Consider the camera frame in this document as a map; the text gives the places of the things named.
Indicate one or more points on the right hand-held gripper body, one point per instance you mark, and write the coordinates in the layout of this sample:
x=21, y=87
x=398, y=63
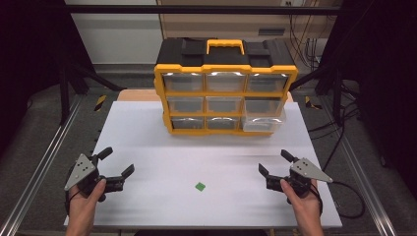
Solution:
x=303, y=173

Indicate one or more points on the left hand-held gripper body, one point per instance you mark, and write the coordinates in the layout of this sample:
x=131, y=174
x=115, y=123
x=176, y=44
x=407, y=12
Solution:
x=86, y=170

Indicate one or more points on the clear plastic drawer bin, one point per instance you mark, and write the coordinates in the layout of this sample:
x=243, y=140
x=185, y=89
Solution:
x=264, y=125

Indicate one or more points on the small green square piece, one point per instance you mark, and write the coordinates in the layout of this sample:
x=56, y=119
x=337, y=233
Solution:
x=200, y=187

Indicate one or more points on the yellow black organizer cabinet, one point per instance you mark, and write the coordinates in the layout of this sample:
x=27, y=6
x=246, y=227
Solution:
x=226, y=59

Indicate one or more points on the person's right hand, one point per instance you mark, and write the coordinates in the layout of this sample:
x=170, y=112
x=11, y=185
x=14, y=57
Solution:
x=306, y=205

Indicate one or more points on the person's left hand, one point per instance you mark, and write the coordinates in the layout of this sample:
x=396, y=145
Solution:
x=82, y=203

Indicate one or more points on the right yellow clamp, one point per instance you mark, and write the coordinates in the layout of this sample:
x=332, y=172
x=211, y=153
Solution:
x=309, y=102

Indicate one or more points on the black metal stand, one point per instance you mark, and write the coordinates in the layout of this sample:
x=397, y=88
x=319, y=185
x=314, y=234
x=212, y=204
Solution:
x=64, y=98
x=337, y=98

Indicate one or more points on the black curtain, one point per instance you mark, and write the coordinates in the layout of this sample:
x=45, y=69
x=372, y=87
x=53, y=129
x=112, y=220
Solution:
x=383, y=82
x=29, y=65

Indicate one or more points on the black horizontal bar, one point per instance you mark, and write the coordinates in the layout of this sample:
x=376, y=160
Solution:
x=196, y=9

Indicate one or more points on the aluminium frame rail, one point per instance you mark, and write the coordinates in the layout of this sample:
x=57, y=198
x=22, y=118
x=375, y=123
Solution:
x=39, y=170
x=349, y=149

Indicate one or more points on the grey wall label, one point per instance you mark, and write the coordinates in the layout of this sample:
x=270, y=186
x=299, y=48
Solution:
x=271, y=31

